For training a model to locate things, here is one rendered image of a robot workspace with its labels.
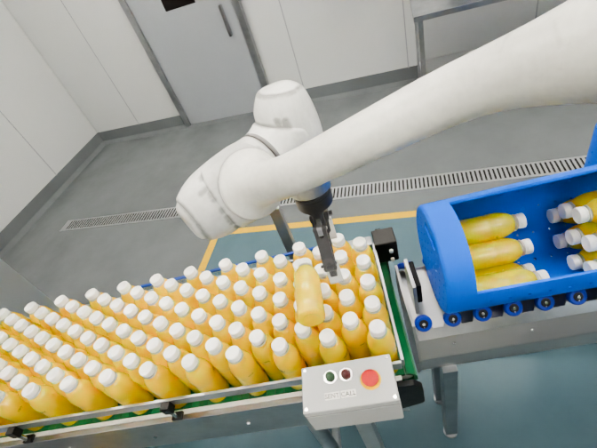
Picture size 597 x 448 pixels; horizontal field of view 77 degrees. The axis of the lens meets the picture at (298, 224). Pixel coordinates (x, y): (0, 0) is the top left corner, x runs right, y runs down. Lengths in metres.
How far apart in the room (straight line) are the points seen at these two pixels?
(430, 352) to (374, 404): 0.35
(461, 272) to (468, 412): 1.18
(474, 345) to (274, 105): 0.85
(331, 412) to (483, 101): 0.67
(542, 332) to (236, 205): 0.92
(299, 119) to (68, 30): 4.89
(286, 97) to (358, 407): 0.61
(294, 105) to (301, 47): 3.78
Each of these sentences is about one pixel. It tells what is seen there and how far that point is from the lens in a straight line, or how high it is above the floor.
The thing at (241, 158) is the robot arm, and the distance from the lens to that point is 0.53.
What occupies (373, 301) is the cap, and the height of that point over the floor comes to 1.09.
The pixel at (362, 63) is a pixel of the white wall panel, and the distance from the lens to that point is 4.39.
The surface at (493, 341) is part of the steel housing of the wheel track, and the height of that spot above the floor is 0.86.
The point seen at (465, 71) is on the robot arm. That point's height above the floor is 1.72.
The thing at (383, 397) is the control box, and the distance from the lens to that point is 0.85.
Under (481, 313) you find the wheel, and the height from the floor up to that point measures 0.97.
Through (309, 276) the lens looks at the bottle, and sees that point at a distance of 0.97.
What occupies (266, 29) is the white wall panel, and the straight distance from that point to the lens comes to 4.39.
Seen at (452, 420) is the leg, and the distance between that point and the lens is 1.79.
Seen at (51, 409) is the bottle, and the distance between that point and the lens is 1.39.
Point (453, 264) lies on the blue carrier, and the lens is 0.90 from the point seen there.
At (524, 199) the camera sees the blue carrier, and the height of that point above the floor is 1.09.
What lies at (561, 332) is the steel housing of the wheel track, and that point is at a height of 0.86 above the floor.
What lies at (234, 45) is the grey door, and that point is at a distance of 4.50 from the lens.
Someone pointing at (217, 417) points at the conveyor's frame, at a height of 0.88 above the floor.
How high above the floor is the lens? 1.89
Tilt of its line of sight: 41 degrees down
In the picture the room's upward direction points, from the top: 21 degrees counter-clockwise
